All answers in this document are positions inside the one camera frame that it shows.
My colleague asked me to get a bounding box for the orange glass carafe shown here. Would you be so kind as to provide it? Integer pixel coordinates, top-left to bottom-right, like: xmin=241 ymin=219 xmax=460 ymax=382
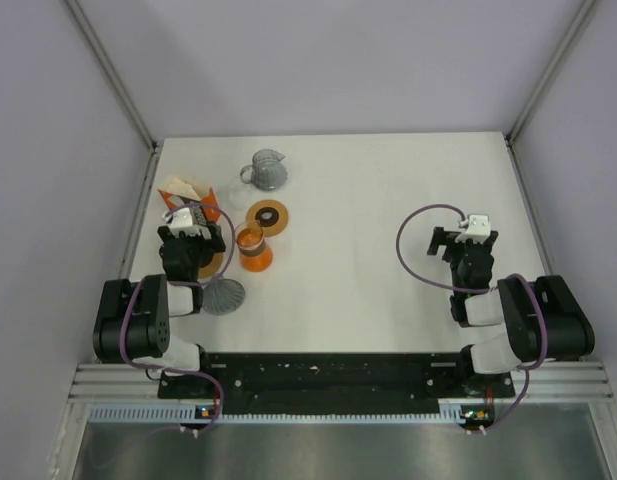
xmin=236 ymin=220 xmax=274 ymax=273

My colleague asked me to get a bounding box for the orange coffee filter box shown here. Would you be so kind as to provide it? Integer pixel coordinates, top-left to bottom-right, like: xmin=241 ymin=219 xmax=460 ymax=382
xmin=157 ymin=175 xmax=219 ymax=209

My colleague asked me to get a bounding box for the wooden dripper ring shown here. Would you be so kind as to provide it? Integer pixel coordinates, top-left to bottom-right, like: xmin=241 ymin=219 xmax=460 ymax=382
xmin=245 ymin=198 xmax=292 ymax=236

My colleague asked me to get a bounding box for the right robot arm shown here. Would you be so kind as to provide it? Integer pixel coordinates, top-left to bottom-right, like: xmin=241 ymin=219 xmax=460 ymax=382
xmin=427 ymin=227 xmax=595 ymax=396

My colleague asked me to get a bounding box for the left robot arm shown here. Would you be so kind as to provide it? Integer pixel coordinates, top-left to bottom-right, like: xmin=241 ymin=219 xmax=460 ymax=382
xmin=93 ymin=222 xmax=226 ymax=397

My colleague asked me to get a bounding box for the grey ribbed dripper cone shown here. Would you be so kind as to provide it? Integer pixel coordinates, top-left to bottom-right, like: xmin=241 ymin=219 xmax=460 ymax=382
xmin=202 ymin=278 xmax=246 ymax=316

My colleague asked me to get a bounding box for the grey glass pitcher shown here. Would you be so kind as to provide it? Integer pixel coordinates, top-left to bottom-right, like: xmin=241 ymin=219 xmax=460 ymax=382
xmin=239 ymin=149 xmax=288 ymax=191

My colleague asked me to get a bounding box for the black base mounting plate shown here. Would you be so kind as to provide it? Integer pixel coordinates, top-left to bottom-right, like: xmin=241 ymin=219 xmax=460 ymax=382
xmin=158 ymin=353 xmax=515 ymax=415

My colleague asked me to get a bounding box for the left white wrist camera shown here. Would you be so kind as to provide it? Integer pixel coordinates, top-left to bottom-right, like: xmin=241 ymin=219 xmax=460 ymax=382
xmin=162 ymin=207 xmax=210 ymax=239

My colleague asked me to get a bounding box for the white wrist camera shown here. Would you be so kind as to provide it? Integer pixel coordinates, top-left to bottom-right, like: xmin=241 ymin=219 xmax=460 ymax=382
xmin=458 ymin=214 xmax=491 ymax=241
xmin=162 ymin=207 xmax=210 ymax=239

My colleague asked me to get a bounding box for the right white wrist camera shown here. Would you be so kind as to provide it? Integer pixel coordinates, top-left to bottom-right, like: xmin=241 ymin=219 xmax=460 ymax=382
xmin=458 ymin=214 xmax=491 ymax=241

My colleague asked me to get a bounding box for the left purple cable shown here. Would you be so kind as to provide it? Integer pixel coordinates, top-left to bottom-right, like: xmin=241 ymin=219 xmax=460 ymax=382
xmin=118 ymin=202 xmax=238 ymax=441

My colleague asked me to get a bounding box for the purple cable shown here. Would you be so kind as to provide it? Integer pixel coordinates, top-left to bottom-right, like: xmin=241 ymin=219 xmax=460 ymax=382
xmin=395 ymin=202 xmax=549 ymax=436
xmin=118 ymin=202 xmax=238 ymax=441

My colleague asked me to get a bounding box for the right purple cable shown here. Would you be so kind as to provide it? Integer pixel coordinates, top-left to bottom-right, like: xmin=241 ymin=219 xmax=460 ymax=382
xmin=395 ymin=202 xmax=549 ymax=436

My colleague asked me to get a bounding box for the right corner aluminium post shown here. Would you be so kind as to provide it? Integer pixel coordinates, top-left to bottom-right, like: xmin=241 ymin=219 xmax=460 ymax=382
xmin=505 ymin=0 xmax=600 ymax=148

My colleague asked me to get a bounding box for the corner aluminium post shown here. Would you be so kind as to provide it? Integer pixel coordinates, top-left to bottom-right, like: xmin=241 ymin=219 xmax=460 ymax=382
xmin=61 ymin=0 xmax=158 ymax=152
xmin=505 ymin=0 xmax=600 ymax=148

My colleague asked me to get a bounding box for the aluminium frame rail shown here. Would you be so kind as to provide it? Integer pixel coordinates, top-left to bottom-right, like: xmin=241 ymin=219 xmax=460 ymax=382
xmin=68 ymin=362 xmax=614 ymax=404

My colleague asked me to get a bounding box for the grey slotted cable duct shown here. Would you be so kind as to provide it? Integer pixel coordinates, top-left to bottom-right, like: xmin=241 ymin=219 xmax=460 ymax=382
xmin=87 ymin=399 xmax=492 ymax=426

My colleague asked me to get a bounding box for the left corner aluminium post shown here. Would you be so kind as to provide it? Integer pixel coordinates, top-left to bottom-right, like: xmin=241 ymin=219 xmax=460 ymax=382
xmin=61 ymin=0 xmax=158 ymax=152

